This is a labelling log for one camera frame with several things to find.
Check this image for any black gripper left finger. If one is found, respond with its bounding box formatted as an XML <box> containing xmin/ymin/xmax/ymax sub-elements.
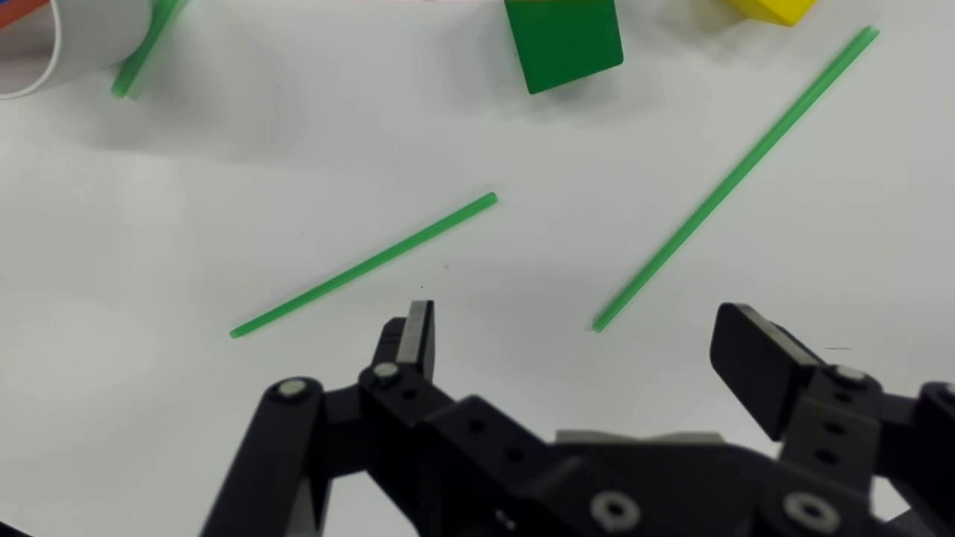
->
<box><xmin>200</xmin><ymin>297</ymin><xmax>561</xmax><ymax>537</ymax></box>

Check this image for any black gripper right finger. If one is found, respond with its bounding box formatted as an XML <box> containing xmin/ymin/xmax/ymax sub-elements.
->
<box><xmin>709</xmin><ymin>301</ymin><xmax>955</xmax><ymax>537</ymax></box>

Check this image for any yellow block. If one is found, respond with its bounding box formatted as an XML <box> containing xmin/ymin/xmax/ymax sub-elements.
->
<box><xmin>721</xmin><ymin>0</ymin><xmax>821</xmax><ymax>30</ymax></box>

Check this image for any short green straw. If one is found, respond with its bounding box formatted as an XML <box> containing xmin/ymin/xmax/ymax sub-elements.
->
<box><xmin>227</xmin><ymin>188</ymin><xmax>503</xmax><ymax>342</ymax></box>

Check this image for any long green straw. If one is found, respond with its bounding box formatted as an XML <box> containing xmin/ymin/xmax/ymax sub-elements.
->
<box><xmin>589</xmin><ymin>24</ymin><xmax>883</xmax><ymax>336</ymax></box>

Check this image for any white cup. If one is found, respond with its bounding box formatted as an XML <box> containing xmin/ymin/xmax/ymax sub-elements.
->
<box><xmin>0</xmin><ymin>0</ymin><xmax>166</xmax><ymax>103</ymax></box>

